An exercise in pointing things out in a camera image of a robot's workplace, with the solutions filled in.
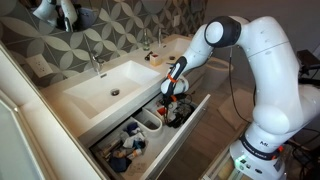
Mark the navy blue cloth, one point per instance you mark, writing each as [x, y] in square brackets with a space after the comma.
[119, 164]

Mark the white wall power outlet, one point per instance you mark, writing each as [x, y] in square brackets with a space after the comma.
[39, 65]

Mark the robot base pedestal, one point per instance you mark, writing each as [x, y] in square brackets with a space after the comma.
[233, 164]

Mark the near white rectangular sink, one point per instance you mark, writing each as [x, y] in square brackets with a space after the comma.
[99, 93]

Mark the far white rectangular sink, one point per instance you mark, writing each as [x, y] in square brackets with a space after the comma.
[175, 47]

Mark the white toilet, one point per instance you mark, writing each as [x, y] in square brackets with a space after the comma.
[216, 72]

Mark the chrome faucet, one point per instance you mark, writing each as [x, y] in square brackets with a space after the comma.
[96, 61]
[161, 34]

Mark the beige bath mat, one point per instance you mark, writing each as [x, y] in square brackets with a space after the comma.
[237, 108]

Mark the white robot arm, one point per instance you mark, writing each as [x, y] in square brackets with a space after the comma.
[283, 106]

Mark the far wall light switch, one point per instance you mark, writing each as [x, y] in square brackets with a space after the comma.
[176, 20]

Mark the clear glass bottle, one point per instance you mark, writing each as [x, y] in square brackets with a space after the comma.
[146, 44]

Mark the small cream countertop box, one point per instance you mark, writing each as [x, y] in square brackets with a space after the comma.
[155, 60]

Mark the far chrome faucet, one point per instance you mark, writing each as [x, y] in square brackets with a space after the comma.
[161, 34]

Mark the near chrome faucet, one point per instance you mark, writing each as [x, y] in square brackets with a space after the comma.
[96, 61]

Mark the white crumpled cloth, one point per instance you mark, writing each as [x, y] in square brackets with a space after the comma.
[129, 142]

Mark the black sunglasses on counter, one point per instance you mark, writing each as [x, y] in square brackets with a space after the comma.
[147, 57]

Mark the white rectangular sink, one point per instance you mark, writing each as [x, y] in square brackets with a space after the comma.
[99, 93]
[175, 47]

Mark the open white vanity drawer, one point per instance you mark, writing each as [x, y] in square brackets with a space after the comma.
[164, 135]

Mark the white box orange inside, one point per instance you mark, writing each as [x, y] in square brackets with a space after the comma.
[162, 111]

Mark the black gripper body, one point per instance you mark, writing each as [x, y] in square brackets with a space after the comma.
[167, 100]

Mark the round wall mirror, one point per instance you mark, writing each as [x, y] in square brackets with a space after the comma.
[66, 15]

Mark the white tube orange cap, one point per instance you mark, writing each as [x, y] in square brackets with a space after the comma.
[134, 154]

